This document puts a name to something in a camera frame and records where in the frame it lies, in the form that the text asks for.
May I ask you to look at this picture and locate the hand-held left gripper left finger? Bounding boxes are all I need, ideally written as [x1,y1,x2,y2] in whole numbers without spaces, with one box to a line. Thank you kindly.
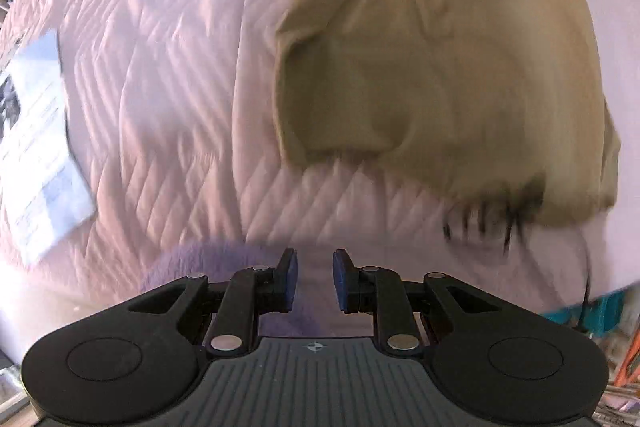
[129,248,298,356]

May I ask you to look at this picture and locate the purple fuzzy garment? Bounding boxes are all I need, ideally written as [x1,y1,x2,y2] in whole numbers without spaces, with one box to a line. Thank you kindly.
[137,241,331,339]

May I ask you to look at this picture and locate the olive t-shirt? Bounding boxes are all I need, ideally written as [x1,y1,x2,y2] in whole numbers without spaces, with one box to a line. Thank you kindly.
[237,0,622,230]

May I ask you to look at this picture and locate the teal cloth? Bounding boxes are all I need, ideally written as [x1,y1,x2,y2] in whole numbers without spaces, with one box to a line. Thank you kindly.
[542,289,628,337]

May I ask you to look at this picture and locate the pink quilted bed sheet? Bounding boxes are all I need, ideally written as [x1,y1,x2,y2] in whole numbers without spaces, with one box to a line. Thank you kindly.
[0,0,640,340]

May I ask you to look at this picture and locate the white blue paper leaflet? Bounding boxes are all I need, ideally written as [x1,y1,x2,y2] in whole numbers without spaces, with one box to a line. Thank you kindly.
[0,29,98,268]

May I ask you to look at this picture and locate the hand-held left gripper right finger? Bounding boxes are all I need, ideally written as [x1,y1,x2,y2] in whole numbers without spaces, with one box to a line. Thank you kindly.
[332,249,506,354]

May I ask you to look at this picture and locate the thin black cord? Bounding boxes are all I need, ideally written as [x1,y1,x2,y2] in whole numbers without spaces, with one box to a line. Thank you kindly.
[575,227,595,334]

